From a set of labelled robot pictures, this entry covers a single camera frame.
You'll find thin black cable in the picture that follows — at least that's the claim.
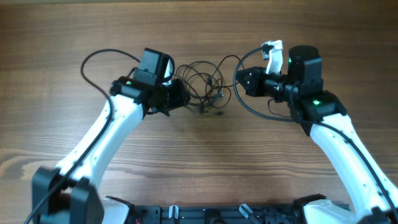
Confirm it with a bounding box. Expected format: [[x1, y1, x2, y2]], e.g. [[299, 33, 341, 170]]
[[186, 54, 246, 114]]

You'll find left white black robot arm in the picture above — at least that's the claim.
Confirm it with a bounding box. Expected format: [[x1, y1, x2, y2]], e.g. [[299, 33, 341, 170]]
[[25, 48, 190, 223]]

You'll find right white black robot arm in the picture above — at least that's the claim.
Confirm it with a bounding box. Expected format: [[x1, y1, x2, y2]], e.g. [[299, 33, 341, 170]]
[[233, 42, 397, 223]]

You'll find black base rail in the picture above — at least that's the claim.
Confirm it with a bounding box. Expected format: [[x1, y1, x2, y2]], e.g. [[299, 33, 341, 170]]
[[128, 204, 297, 224]]

